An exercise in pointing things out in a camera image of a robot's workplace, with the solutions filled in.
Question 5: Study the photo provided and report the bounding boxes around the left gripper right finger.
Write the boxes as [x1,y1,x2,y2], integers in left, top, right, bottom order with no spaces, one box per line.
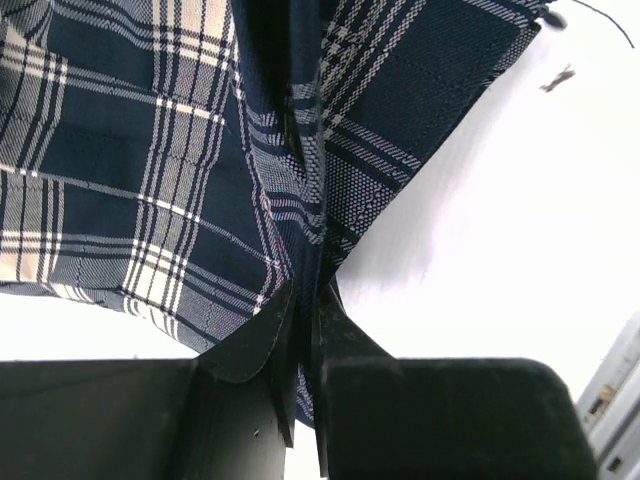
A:
[311,288,598,480]

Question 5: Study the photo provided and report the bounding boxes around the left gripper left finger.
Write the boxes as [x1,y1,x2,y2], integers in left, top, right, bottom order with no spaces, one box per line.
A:
[1,283,296,479]

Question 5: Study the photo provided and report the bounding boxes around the navy plaid skirt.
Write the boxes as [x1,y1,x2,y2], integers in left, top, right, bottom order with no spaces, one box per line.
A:
[0,0,569,426]

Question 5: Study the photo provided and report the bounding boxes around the aluminium frame rails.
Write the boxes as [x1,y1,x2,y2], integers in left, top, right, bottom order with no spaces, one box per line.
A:
[577,312,640,480]

